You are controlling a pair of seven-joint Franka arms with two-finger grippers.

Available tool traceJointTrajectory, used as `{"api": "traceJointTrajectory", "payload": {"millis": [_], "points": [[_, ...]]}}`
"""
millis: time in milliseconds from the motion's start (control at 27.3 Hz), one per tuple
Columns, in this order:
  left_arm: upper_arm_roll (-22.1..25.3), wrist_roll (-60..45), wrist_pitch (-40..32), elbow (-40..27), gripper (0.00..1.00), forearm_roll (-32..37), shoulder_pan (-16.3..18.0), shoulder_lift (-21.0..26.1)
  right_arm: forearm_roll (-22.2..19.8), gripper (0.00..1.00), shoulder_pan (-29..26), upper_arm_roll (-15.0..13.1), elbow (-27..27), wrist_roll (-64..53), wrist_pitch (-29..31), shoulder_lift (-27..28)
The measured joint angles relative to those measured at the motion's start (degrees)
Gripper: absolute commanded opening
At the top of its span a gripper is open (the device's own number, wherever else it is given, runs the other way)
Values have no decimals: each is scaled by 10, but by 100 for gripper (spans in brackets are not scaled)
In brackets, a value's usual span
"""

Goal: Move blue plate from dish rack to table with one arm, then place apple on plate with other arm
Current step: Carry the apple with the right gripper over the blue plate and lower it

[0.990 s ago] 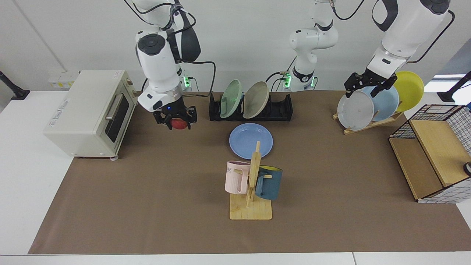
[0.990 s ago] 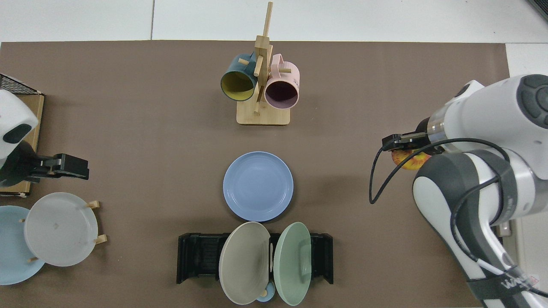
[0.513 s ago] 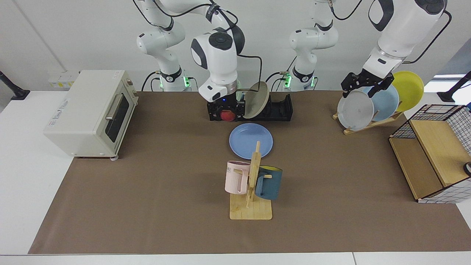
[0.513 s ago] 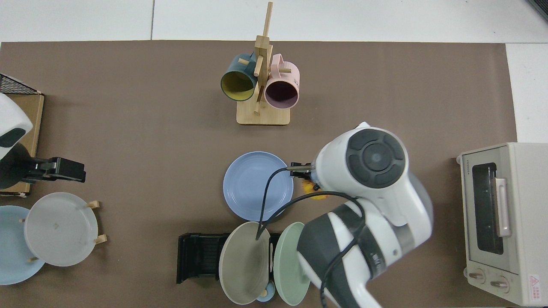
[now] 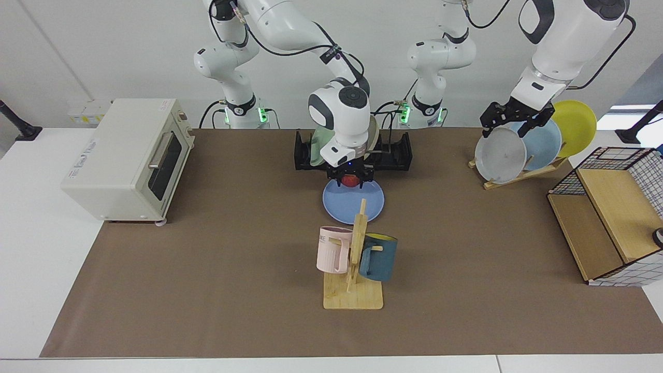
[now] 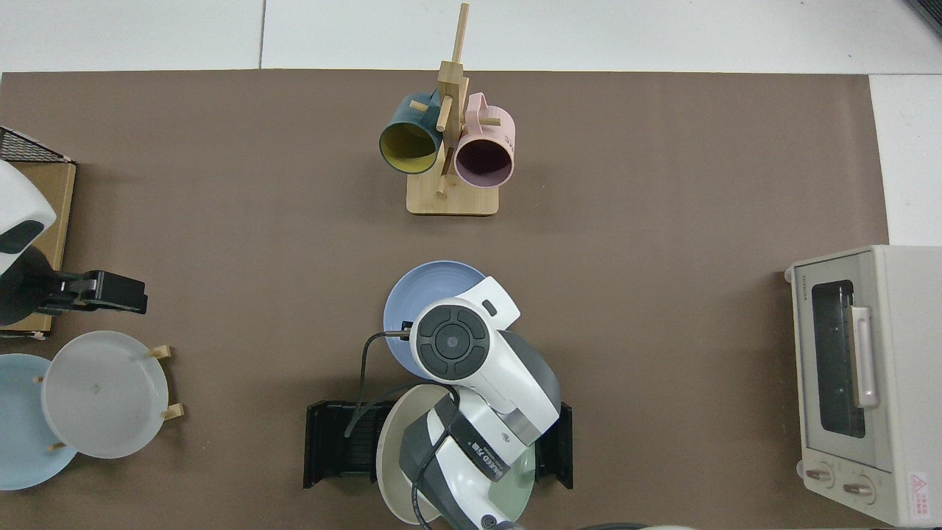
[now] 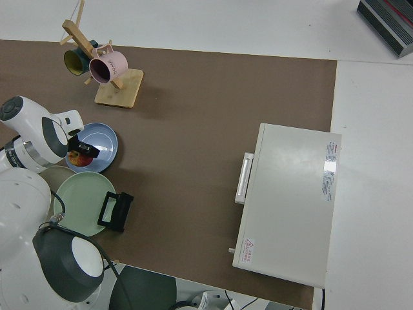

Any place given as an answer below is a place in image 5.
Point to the light blue plate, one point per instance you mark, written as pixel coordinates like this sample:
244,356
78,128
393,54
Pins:
544,146

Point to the red yellow apple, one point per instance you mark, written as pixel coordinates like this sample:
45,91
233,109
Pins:
350,181

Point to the white wall socket box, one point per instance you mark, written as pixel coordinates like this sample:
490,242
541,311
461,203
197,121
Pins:
88,111

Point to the wooden cup stand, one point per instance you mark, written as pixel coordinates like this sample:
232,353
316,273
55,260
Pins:
357,298

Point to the yellow plate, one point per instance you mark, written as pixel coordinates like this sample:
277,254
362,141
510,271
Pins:
577,124

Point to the black dish rack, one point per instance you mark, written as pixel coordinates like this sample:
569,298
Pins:
399,155

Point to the dark blue cup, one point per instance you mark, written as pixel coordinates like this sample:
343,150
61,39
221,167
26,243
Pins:
382,261

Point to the black round pan edge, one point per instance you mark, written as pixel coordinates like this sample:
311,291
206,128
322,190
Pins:
659,238

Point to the pink cup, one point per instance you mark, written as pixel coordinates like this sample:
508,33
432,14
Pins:
331,254

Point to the brown table cloth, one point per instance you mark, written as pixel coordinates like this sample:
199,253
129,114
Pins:
233,300

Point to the beige plate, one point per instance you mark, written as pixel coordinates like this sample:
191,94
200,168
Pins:
373,137

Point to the wooden plate rack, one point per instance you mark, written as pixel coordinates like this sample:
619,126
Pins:
518,176

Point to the pale toaster oven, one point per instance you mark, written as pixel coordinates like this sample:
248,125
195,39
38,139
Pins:
114,166

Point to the grey plate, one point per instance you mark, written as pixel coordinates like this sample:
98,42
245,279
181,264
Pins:
500,156

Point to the black stand post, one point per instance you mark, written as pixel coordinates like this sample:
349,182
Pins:
20,128
634,132

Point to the green plate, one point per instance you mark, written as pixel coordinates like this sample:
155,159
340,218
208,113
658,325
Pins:
321,145

